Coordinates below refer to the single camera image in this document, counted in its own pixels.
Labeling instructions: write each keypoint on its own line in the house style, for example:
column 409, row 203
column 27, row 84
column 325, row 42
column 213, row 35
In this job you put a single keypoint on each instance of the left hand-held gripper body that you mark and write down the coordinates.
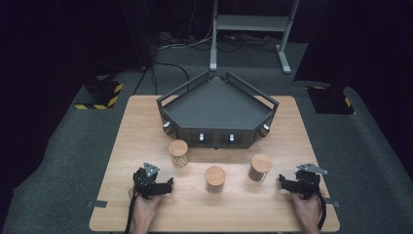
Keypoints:
column 146, row 185

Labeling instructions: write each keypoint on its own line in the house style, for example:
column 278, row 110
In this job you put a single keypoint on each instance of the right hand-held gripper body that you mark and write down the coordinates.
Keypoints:
column 307, row 183

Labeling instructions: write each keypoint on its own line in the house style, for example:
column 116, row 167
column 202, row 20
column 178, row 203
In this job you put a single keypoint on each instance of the wood-lidded jar of reddish grains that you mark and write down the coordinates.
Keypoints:
column 259, row 167

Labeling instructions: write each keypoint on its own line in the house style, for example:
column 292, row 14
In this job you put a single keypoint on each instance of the wood-lidded jar of pale beans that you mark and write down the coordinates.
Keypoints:
column 178, row 152

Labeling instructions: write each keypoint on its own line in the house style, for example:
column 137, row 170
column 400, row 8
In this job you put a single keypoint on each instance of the wood-lidded jar of brown nuts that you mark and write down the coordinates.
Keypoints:
column 215, row 178

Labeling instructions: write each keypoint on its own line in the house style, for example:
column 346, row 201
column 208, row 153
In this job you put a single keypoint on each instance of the black corner shelf rack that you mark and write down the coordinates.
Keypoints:
column 217, row 107

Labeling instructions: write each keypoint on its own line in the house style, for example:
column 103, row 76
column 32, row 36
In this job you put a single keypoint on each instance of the person's left hand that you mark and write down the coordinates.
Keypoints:
column 144, row 209

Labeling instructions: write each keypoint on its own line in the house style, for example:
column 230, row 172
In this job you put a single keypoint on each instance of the person's right hand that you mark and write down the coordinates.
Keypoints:
column 308, row 211

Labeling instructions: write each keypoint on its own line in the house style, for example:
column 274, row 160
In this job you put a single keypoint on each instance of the grey tape piece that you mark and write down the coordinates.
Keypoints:
column 97, row 204
column 334, row 203

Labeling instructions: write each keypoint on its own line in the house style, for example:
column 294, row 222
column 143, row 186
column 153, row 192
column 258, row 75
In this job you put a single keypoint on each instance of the black base with striped edge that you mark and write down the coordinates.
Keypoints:
column 100, row 94
column 331, row 100

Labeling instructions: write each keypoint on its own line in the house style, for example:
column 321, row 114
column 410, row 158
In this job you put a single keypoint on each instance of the dark curtain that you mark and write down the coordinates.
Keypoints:
column 357, row 39
column 65, row 32

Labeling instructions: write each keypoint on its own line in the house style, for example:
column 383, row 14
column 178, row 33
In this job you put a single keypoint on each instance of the grey metal stand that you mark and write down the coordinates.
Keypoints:
column 250, row 23

